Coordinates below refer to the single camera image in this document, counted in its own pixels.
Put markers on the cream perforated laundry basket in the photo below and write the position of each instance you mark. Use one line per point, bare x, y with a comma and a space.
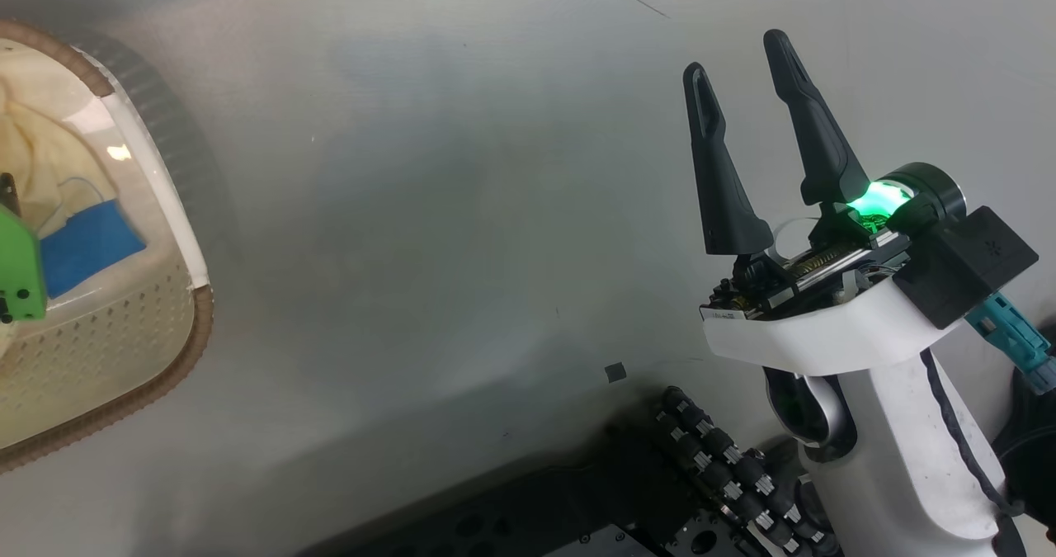
107, 342

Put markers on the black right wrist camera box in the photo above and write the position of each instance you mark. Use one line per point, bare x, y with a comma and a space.
965, 264

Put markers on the black cylindrical right gripper motor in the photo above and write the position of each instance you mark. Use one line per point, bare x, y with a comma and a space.
939, 186

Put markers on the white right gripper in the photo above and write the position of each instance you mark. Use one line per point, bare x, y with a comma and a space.
825, 326

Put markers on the teal right camera connector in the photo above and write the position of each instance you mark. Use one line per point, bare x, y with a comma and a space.
1011, 338

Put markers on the pale yellow garment blue cuffs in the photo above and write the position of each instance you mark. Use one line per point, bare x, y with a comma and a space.
82, 243

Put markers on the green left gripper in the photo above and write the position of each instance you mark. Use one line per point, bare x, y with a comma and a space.
21, 276

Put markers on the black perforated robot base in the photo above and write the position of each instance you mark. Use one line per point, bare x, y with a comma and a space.
528, 524

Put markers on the small grey square floor sticker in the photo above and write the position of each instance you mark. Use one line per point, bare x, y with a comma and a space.
615, 372

